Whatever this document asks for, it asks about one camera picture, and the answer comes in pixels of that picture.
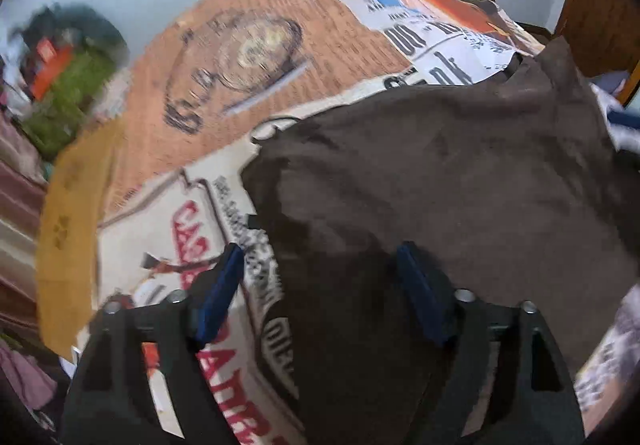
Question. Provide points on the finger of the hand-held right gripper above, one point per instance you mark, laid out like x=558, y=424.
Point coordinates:
x=624, y=119

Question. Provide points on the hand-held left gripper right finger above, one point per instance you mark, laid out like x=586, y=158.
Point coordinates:
x=422, y=290

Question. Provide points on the brown shirt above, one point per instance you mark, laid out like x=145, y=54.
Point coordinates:
x=450, y=185

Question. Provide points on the orange box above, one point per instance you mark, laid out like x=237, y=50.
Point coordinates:
x=52, y=67

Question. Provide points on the pile of clothes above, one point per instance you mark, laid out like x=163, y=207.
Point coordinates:
x=65, y=25

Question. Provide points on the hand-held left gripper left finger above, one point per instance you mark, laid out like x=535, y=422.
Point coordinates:
x=220, y=297

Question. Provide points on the striped curtain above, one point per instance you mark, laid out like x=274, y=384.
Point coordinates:
x=17, y=225

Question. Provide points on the green cloth covered table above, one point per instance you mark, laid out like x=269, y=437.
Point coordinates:
x=70, y=100

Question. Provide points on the pink cloth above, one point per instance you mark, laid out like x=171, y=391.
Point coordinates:
x=22, y=372

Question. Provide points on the printed bedsheet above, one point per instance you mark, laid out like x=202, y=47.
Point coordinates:
x=235, y=70

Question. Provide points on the bamboo lap desk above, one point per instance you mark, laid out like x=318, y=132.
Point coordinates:
x=72, y=225

